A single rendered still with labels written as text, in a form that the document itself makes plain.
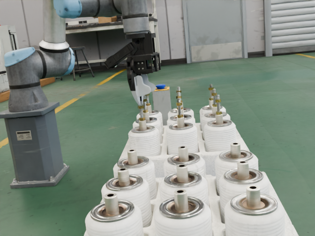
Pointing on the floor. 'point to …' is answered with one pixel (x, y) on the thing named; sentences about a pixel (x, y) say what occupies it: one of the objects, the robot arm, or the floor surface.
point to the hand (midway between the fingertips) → (138, 100)
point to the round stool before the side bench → (78, 63)
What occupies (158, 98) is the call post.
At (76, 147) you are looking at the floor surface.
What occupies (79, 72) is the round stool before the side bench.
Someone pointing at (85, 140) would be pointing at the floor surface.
